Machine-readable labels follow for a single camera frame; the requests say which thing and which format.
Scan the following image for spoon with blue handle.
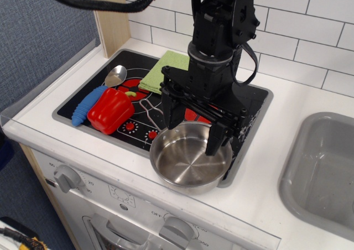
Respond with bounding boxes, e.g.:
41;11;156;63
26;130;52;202
71;65;127;127

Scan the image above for green towel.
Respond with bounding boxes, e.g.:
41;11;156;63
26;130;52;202
138;50;191;95

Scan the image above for stainless steel pan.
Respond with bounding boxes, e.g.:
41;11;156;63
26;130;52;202
139;98;234;195

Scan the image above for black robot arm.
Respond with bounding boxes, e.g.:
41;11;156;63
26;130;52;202
161;0;259;156

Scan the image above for grey right oven knob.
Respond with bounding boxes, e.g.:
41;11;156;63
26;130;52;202
159;217;195;249

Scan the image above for grey left oven knob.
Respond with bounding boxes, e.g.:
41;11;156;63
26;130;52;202
54;165;81;193

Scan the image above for red plastic bell pepper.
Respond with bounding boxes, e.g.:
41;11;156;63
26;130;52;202
87;88;137;135

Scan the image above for white toy oven front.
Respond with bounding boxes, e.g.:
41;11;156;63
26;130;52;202
33;151;280;249

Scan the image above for wooden upright post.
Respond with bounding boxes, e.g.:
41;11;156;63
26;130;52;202
94;0;131;58

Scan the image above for grey sink basin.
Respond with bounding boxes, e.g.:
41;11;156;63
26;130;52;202
279;112;353;241

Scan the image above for grey oven knob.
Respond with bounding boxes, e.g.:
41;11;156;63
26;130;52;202
159;217;195;249
54;165;81;193

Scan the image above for black toy stovetop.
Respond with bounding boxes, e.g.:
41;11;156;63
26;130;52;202
53;49;273;188

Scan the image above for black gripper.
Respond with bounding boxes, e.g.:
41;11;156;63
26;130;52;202
160;43;246;156

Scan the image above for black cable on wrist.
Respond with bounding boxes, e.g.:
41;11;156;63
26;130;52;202
231;41;259;86

